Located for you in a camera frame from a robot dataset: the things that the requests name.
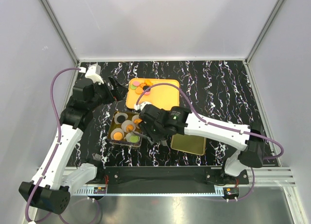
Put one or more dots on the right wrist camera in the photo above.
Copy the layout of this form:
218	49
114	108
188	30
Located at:
139	107

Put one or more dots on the orange cookie under black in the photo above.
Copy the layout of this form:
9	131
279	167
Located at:
139	90

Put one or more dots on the orange swirl cookie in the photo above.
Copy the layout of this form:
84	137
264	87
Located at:
129	128

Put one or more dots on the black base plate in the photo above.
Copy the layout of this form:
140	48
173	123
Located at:
169	180

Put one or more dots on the black sandwich cookie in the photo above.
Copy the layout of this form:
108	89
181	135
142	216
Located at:
121	119

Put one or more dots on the gold tin lid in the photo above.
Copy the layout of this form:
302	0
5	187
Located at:
195	145

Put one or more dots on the yellow plastic tray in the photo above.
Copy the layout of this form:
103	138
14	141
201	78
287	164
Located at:
164	97

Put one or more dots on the green round cookie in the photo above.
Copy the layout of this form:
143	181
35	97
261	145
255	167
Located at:
134	139

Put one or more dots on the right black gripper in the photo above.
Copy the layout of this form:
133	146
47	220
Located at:
145	127

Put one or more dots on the orange fish cookie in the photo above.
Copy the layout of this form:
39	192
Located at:
137	121
148	82

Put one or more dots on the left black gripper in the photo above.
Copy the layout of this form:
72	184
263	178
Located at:
118	93

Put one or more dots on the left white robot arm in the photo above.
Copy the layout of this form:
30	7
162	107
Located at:
48	189

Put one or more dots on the pink round cookie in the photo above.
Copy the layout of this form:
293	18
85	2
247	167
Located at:
136	83

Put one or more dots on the black cookie on pink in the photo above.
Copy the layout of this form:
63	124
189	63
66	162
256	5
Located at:
146	88

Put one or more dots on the plain orange round cookie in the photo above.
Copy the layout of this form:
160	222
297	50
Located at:
118	136

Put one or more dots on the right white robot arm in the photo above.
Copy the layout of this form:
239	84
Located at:
247	141

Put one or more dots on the metal tongs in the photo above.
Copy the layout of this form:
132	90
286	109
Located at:
135	133

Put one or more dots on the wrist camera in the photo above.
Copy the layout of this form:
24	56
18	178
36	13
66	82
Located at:
93	73
139	107

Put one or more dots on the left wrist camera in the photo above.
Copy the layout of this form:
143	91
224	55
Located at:
93	73

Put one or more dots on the gold cookie tin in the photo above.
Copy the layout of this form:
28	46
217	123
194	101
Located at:
123	142

